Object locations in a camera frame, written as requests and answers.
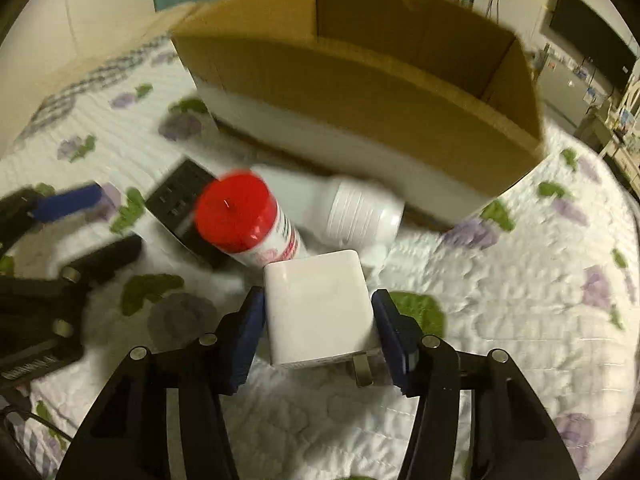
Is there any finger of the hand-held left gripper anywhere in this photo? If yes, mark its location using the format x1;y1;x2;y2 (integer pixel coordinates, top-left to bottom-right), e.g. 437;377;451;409
48;234;144;291
0;183;103;256

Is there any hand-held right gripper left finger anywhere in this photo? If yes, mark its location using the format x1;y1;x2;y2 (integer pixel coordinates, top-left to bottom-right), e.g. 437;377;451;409
56;286;266;480

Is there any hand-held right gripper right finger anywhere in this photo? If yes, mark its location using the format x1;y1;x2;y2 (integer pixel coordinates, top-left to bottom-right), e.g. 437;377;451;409
371;289;581;480

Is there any white power adapter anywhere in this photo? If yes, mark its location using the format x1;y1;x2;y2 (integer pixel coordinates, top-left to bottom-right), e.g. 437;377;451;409
263;249;385;387

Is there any cardboard box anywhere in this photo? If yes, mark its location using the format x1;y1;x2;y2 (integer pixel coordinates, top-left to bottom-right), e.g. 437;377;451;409
171;0;546;225

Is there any black remote control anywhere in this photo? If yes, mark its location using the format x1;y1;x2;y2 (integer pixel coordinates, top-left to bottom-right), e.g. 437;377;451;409
145;159;236;270

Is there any floral quilted bedspread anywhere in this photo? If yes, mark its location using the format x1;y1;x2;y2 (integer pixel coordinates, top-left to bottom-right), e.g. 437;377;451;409
0;35;640;480

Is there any red capped spray can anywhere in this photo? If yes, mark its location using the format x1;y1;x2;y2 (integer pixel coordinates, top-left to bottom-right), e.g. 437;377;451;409
194;170;310;269

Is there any white plastic bottle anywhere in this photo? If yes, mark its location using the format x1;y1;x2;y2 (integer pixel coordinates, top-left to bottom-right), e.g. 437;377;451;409
250;164;406;247

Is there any cluttered side table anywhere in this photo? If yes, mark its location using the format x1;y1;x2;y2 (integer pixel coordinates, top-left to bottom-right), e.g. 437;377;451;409
575;75;640;196

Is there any black television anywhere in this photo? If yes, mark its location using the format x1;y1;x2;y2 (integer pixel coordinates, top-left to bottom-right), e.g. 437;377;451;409
548;0;639;92

